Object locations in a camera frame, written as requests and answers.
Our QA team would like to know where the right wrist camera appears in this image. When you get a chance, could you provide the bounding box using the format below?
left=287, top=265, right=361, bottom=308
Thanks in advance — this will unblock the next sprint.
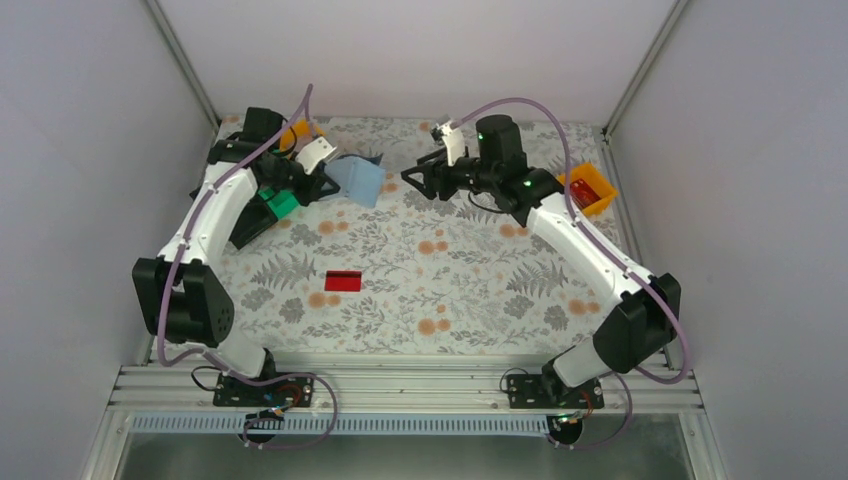
left=430, top=116, right=468, bottom=167

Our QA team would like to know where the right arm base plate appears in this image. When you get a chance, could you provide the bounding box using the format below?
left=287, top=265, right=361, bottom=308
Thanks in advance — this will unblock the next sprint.
left=502, top=372, right=605, bottom=410

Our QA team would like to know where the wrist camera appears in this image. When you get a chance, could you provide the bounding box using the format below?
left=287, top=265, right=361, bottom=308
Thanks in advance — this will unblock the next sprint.
left=295, top=136, right=338, bottom=175
left=430, top=116, right=468, bottom=167

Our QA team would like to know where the orange plastic bin left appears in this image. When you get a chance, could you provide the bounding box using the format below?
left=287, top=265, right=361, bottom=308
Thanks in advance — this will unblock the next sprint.
left=278, top=119, right=324, bottom=152

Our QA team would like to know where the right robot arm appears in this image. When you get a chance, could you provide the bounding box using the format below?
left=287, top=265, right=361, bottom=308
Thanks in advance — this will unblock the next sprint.
left=401, top=114, right=680, bottom=395

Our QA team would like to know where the aluminium rail frame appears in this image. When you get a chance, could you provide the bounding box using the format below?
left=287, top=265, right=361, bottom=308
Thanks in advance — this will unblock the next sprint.
left=108, top=352, right=704, bottom=414

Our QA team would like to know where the orange plastic bin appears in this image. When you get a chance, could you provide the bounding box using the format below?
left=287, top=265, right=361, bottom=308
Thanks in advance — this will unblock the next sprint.
left=557, top=163, right=619, bottom=217
left=278, top=119, right=324, bottom=152

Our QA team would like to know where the green plastic bin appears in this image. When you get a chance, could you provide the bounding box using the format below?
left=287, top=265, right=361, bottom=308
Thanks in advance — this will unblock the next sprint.
left=258, top=188, right=300, bottom=219

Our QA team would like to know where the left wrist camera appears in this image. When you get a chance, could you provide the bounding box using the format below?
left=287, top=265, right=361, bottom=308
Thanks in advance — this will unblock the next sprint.
left=295, top=136, right=338, bottom=175

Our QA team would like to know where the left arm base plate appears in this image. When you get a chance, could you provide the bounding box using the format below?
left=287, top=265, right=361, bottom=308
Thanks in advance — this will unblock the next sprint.
left=212, top=375, right=315, bottom=409

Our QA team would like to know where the blue leather card holder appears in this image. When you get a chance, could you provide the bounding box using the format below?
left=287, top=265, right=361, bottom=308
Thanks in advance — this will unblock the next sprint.
left=324, top=154, right=386, bottom=208

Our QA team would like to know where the orange plastic bin right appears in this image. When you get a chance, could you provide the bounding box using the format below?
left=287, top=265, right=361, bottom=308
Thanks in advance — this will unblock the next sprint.
left=557, top=163, right=619, bottom=217

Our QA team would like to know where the red card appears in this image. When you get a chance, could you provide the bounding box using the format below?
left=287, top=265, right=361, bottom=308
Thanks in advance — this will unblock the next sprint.
left=324, top=270, right=362, bottom=292
left=569, top=179, right=601, bottom=210

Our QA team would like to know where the black plastic bin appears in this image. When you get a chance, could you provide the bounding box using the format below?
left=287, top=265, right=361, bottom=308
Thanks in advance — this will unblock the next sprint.
left=229, top=201, right=280, bottom=250

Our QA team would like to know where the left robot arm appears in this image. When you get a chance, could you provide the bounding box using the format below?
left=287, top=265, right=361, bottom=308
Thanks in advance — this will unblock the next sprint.
left=132, top=107, right=340, bottom=387

